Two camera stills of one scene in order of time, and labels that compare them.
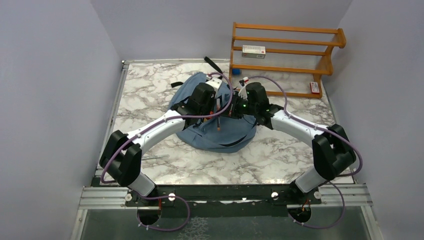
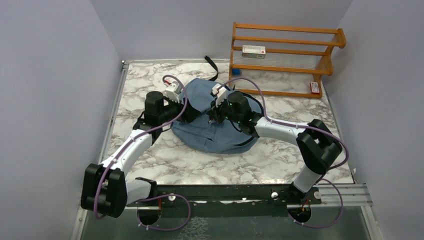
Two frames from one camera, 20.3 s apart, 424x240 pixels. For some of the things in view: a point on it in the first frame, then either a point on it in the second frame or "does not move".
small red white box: x=314 y=87 does not move
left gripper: x=212 y=101 to x=189 y=114
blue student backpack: x=223 y=134 does not move
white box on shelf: x=254 y=51 does not move
